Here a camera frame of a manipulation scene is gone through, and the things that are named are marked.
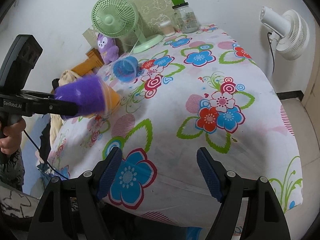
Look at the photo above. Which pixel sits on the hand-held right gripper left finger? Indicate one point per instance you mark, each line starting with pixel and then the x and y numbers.
pixel 111 170

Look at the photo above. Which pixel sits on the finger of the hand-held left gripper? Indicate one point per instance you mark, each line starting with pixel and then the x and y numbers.
pixel 57 105

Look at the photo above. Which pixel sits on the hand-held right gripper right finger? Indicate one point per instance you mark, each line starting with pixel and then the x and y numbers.
pixel 208 172

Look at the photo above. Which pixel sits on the purple plastic cup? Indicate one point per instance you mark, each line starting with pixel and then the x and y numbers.
pixel 81 97

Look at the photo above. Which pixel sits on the blue plastic cup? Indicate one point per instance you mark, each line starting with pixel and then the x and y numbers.
pixel 125 67

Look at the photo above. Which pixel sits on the orange plastic cup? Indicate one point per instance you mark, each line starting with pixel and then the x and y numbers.
pixel 112 100

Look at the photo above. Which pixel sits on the person's left hand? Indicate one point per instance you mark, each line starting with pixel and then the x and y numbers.
pixel 11 136

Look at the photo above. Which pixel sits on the beige cloth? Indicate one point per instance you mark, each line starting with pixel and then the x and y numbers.
pixel 65 85

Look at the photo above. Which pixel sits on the orange wooden furniture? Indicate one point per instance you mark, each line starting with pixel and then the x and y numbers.
pixel 86 63

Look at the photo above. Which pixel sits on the floral tablecloth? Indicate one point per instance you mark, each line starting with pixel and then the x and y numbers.
pixel 187 115

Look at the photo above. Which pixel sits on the purple plush toy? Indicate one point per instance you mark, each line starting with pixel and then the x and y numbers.
pixel 108 47

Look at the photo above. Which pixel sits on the green desk fan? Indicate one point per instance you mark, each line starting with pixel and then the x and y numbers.
pixel 122 22

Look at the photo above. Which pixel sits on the cotton swab container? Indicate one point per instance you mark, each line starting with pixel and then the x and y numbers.
pixel 167 28

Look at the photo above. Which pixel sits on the green patterned cardboard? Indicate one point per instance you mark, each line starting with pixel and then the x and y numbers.
pixel 152 10

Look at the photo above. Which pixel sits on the glass jar with black lid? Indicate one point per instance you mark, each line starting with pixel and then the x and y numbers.
pixel 186 17

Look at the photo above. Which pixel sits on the white wall fan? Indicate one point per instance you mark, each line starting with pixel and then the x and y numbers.
pixel 287 32

